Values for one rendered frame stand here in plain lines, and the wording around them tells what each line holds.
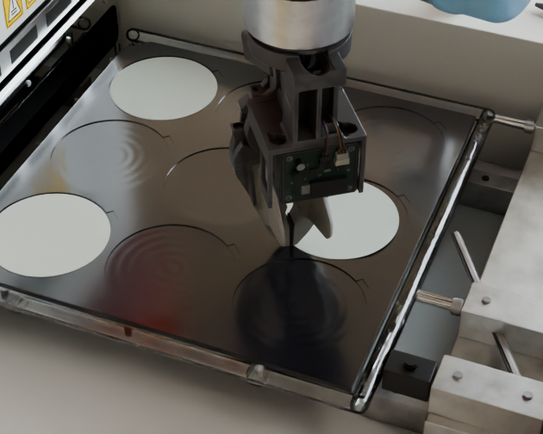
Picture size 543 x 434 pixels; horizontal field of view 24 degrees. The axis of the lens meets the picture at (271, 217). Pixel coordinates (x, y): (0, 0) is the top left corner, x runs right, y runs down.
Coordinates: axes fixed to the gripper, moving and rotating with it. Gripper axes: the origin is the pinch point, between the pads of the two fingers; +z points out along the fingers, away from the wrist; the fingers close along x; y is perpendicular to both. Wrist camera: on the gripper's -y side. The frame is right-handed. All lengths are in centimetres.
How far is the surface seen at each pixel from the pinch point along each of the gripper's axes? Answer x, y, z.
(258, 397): -4.8, 9.0, 9.3
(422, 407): 6.3, 15.6, 6.2
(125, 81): -9.0, -24.5, 1.4
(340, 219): 4.6, -0.9, 1.2
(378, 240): 6.9, 2.3, 1.2
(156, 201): -9.4, -6.9, 1.3
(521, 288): 16.9, 8.3, 3.2
